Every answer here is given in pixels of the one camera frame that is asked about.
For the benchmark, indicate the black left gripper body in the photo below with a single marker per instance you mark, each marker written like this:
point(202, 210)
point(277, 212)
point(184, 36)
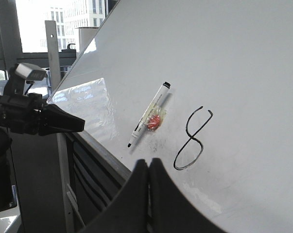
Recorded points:
point(21, 114)

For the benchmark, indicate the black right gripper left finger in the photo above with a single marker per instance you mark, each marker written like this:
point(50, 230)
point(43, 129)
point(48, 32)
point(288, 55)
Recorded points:
point(127, 213)

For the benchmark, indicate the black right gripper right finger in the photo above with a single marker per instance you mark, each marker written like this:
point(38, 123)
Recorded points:
point(171, 211)

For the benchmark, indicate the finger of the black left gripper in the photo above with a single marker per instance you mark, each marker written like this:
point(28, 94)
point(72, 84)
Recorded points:
point(54, 120)

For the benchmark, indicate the red round magnet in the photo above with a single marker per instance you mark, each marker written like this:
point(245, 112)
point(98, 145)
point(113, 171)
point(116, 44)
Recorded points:
point(154, 122)

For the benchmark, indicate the white black whiteboard marker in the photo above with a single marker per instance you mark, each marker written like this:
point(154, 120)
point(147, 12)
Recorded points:
point(152, 107)

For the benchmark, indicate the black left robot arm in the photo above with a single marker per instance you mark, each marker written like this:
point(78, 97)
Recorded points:
point(6, 195)

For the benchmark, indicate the white whiteboard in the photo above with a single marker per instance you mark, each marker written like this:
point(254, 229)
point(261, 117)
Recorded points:
point(226, 130)

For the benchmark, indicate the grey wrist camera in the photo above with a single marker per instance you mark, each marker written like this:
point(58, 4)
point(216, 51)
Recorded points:
point(27, 72)

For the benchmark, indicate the grey aluminium whiteboard tray rail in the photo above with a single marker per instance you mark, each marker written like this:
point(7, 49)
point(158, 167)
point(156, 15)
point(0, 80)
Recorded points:
point(112, 164)

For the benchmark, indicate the grey metal stand post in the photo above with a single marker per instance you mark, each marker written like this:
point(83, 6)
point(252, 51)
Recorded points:
point(53, 53)

